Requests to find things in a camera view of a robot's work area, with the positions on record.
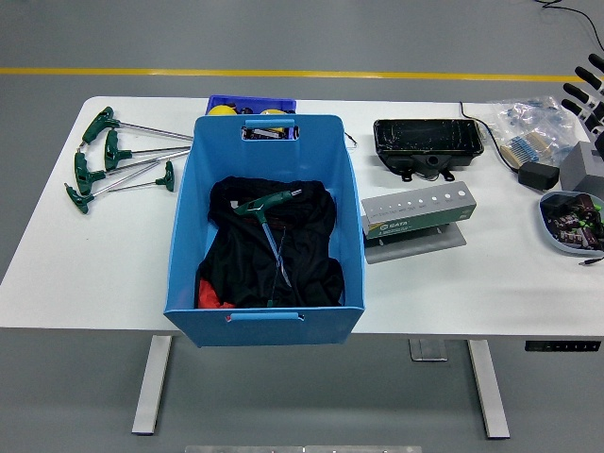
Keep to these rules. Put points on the red cloth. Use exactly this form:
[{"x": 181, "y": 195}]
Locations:
[{"x": 207, "y": 295}]

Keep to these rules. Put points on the light blue plastic storage box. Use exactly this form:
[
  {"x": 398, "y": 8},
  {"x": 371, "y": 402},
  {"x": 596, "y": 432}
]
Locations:
[{"x": 264, "y": 328}]

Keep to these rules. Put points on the black plastic tray housing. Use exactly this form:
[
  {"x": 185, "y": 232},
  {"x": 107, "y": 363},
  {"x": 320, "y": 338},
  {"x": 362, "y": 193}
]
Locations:
[{"x": 424, "y": 137}]

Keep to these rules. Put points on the tan taped resistor strips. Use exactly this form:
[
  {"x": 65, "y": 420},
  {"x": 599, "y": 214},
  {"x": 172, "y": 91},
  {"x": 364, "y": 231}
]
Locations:
[{"x": 526, "y": 146}]

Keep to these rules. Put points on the grey box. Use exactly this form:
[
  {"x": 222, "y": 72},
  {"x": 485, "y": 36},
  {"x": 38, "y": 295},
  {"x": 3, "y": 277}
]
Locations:
[{"x": 580, "y": 170}]

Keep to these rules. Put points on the white table leg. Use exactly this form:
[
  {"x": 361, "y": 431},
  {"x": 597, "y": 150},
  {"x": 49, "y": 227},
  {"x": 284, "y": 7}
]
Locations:
[
  {"x": 488, "y": 387},
  {"x": 151, "y": 387}
]

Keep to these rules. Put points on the black cloth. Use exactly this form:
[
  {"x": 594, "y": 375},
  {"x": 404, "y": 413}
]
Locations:
[{"x": 307, "y": 255}]

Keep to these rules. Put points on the yellow round item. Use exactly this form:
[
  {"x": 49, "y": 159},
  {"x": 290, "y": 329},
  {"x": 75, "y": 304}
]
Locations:
[
  {"x": 272, "y": 112},
  {"x": 222, "y": 110}
]

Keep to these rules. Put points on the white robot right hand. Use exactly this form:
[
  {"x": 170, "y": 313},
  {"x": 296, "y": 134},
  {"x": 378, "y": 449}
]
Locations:
[{"x": 592, "y": 99}]

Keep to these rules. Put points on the blue-grey bowl of capacitors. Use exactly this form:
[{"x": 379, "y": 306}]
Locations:
[{"x": 571, "y": 222}]

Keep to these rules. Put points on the clear bag of blue resistors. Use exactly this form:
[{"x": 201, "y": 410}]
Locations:
[{"x": 542, "y": 115}]

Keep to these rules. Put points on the black table control panel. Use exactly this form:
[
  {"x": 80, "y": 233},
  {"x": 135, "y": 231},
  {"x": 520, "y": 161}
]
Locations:
[{"x": 561, "y": 346}]

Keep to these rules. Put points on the black plug tip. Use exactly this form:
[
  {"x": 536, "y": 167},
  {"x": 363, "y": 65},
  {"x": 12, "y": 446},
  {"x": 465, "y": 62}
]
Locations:
[{"x": 590, "y": 261}]

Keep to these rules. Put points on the black power adapter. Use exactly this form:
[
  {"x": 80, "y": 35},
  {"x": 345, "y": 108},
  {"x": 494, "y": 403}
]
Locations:
[{"x": 535, "y": 175}]

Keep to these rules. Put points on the dark blue plastic bin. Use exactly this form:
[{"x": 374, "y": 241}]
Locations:
[{"x": 255, "y": 101}]

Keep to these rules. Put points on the metal floor plate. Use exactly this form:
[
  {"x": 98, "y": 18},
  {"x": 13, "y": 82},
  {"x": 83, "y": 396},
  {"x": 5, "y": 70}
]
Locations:
[{"x": 427, "y": 350}]

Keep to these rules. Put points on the grey hex key holder stand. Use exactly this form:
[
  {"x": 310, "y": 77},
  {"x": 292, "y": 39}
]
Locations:
[{"x": 420, "y": 222}]

